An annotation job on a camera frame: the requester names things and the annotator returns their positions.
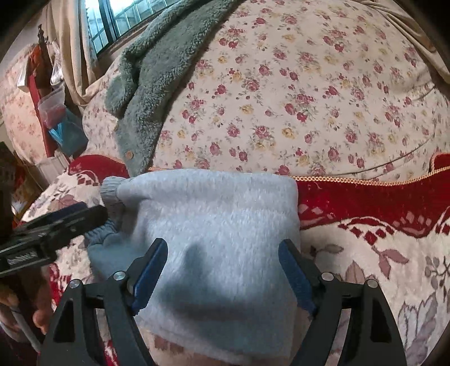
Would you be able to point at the floral cloth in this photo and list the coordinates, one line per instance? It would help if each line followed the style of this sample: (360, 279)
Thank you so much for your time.
(17, 116)

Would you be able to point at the red patterned blanket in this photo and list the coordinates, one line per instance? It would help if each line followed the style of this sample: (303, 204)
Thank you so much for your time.
(369, 207)

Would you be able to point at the red wooden headboard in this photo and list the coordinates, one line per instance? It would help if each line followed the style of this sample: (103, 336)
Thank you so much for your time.
(35, 88)

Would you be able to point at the grey-green fleece jacket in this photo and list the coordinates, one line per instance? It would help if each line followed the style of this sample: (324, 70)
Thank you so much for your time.
(154, 84)

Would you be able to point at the window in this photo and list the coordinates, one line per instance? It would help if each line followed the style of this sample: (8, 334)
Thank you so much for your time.
(123, 17)

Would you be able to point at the beige sheet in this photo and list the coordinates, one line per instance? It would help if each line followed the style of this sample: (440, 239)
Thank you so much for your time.
(407, 31)

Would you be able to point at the beige curtain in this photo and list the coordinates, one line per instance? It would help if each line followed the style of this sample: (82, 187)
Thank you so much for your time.
(70, 52)

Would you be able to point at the clear plastic bag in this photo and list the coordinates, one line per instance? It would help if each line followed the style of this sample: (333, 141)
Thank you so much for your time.
(52, 105)

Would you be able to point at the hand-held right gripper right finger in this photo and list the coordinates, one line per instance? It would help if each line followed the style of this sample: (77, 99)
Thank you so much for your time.
(295, 278)

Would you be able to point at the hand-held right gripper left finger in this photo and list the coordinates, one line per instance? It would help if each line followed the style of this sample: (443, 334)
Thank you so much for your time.
(151, 278)

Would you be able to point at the floral quilt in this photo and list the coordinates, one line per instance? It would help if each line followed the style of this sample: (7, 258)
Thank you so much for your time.
(281, 88)

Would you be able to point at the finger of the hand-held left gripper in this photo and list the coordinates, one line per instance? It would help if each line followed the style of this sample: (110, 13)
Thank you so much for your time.
(73, 220)

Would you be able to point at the person's left hand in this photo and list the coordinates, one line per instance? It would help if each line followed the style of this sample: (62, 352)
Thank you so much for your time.
(40, 315)

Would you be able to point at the light grey fleece pants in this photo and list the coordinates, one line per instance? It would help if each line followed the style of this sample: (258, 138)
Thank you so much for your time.
(218, 218)

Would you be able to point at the blue cloth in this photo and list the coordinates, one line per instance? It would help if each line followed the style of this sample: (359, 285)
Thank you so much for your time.
(68, 135)

